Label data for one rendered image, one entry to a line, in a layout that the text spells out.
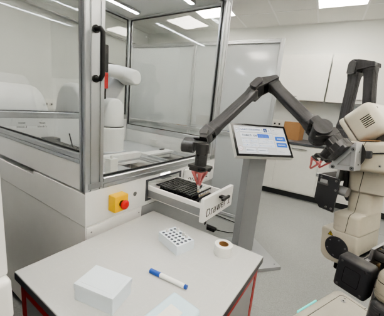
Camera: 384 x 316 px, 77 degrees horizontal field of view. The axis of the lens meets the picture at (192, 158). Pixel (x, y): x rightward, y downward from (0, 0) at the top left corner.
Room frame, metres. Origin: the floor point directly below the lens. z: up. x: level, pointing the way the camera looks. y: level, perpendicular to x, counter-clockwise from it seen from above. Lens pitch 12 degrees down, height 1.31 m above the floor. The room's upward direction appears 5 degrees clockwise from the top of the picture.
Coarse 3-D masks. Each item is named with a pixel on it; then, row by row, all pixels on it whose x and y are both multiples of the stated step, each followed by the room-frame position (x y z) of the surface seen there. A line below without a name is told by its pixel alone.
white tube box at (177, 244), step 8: (160, 232) 0.89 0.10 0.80; (168, 232) 0.89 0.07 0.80; (176, 232) 0.90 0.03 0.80; (160, 240) 0.88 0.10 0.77; (168, 240) 0.84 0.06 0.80; (176, 240) 0.84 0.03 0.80; (184, 240) 0.85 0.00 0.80; (192, 240) 0.85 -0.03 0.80; (168, 248) 0.83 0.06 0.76; (176, 248) 0.80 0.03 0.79; (184, 248) 0.82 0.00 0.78; (192, 248) 0.85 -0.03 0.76
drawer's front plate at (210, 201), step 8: (216, 192) 1.05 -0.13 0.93; (224, 192) 1.11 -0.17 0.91; (232, 192) 1.19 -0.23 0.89; (208, 200) 0.98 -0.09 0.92; (216, 200) 1.05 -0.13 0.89; (200, 208) 0.96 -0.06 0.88; (208, 208) 0.99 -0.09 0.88; (216, 208) 1.06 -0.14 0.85; (224, 208) 1.13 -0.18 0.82; (200, 216) 0.96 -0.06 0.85; (208, 216) 1.00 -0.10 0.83
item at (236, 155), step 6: (228, 126) 2.05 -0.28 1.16; (258, 126) 2.09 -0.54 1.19; (264, 126) 2.11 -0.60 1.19; (270, 126) 2.13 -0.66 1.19; (276, 126) 2.15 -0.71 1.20; (234, 132) 1.97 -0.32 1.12; (234, 138) 1.94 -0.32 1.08; (234, 144) 1.90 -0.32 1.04; (288, 144) 2.05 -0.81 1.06; (234, 150) 1.89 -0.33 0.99; (234, 156) 1.88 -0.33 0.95; (240, 156) 1.85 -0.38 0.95; (246, 156) 1.86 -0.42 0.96; (252, 156) 1.88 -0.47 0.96; (258, 156) 1.89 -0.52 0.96; (264, 156) 1.90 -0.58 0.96; (270, 156) 1.92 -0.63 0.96; (276, 156) 1.94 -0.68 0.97; (282, 156) 1.96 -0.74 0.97; (288, 156) 1.97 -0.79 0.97
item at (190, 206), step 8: (176, 176) 1.36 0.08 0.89; (152, 184) 1.20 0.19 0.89; (152, 192) 1.13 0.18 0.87; (160, 192) 1.11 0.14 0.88; (168, 192) 1.08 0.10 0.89; (160, 200) 1.10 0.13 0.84; (168, 200) 1.08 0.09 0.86; (176, 200) 1.05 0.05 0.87; (184, 200) 1.03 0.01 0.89; (192, 200) 1.02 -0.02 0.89; (200, 200) 1.17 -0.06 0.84; (184, 208) 1.02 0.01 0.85; (192, 208) 1.00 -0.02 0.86
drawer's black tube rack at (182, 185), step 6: (174, 180) 1.27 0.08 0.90; (180, 180) 1.27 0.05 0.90; (186, 180) 1.29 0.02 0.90; (162, 186) 1.15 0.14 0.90; (168, 186) 1.16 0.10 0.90; (174, 186) 1.16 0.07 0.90; (180, 186) 1.18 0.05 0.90; (186, 186) 1.18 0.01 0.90; (192, 186) 1.19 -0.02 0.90; (174, 192) 1.12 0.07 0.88; (180, 192) 1.09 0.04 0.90; (186, 192) 1.10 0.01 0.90; (192, 192) 1.10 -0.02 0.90; (210, 192) 1.20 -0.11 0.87; (192, 198) 1.10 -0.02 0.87; (198, 198) 1.10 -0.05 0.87
